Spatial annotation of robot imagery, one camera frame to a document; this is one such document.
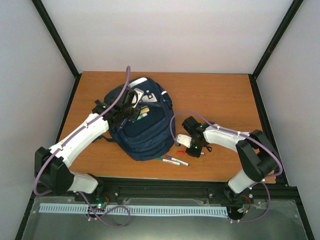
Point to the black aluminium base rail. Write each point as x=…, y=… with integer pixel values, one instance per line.
x=120, y=190

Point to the yellow highlighter pen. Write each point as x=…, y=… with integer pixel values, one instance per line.
x=145, y=110

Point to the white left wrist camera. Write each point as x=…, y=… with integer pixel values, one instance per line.
x=138, y=95

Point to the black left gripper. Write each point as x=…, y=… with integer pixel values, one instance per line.
x=134, y=117

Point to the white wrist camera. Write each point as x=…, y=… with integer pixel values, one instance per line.
x=184, y=140
x=138, y=95

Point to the purple capped marker pen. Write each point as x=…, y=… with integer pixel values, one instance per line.
x=177, y=160

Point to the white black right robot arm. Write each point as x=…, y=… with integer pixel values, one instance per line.
x=258, y=158

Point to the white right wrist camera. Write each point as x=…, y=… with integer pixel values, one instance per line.
x=184, y=140

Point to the green capped marker pen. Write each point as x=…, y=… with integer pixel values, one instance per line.
x=169, y=161

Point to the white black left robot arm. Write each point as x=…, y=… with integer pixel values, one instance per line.
x=52, y=165

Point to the green label glue stick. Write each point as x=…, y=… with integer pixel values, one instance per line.
x=142, y=115

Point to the navy blue student backpack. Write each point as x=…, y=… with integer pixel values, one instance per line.
x=150, y=137

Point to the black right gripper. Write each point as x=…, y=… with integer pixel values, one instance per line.
x=196, y=153

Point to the light blue slotted cable duct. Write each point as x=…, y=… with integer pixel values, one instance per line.
x=141, y=210

